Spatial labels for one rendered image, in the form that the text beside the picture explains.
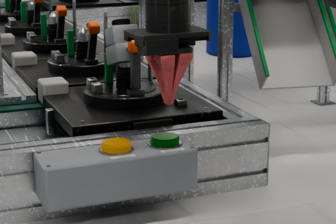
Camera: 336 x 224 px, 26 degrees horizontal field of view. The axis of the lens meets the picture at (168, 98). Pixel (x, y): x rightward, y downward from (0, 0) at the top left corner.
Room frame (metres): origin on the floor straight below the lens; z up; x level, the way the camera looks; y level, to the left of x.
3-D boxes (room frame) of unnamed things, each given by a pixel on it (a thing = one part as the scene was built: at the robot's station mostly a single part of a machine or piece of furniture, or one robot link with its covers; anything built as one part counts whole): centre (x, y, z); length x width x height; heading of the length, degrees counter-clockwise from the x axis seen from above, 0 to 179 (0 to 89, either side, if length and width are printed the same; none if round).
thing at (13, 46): (1.62, 0.26, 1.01); 0.24 x 0.24 x 0.13; 22
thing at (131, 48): (1.11, 0.05, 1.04); 0.04 x 0.02 x 0.08; 22
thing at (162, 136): (0.95, 0.00, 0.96); 0.04 x 0.04 x 0.02
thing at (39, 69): (1.39, 0.16, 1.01); 0.24 x 0.24 x 0.13; 22
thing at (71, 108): (1.15, 0.07, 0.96); 0.24 x 0.24 x 0.02; 22
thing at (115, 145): (0.92, 0.07, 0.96); 0.04 x 0.04 x 0.02
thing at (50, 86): (1.21, 0.20, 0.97); 0.05 x 0.05 x 0.04; 22
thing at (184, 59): (0.94, 0.01, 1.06); 0.07 x 0.07 x 0.09; 22
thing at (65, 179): (0.92, 0.07, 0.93); 0.21 x 0.07 x 0.06; 112
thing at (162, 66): (0.95, -0.01, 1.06); 0.07 x 0.07 x 0.09; 22
